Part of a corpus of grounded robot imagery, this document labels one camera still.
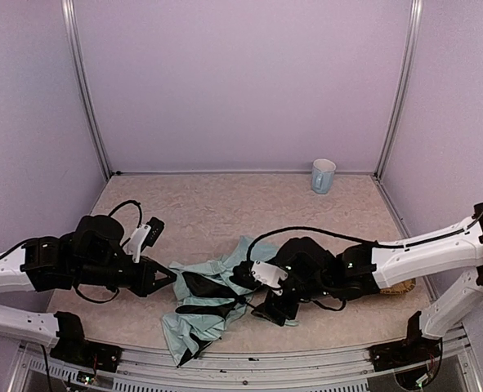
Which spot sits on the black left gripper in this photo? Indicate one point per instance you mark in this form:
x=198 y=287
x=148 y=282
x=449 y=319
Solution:
x=145 y=277

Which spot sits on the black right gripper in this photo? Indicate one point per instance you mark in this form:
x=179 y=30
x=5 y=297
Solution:
x=279 y=306

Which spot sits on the mint green black umbrella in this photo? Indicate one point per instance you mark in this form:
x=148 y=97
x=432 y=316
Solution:
x=208 y=302

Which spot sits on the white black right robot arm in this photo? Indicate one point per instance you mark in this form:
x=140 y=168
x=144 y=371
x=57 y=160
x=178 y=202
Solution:
x=302 y=271

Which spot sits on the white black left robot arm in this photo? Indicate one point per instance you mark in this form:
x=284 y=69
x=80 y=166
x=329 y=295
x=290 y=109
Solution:
x=95 y=254

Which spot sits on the woven bamboo tray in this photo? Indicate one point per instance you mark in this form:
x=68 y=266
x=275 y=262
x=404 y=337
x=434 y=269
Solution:
x=400 y=288

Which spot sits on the light blue ceramic mug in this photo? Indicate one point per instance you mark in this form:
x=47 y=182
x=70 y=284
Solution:
x=322 y=174

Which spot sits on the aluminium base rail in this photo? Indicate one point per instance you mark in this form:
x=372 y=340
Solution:
x=342 y=369

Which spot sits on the grey aluminium left post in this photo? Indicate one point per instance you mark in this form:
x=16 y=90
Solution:
x=75 y=47

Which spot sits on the grey aluminium frame post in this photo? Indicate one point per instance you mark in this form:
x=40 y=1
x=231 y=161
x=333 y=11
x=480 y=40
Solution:
x=409 y=53

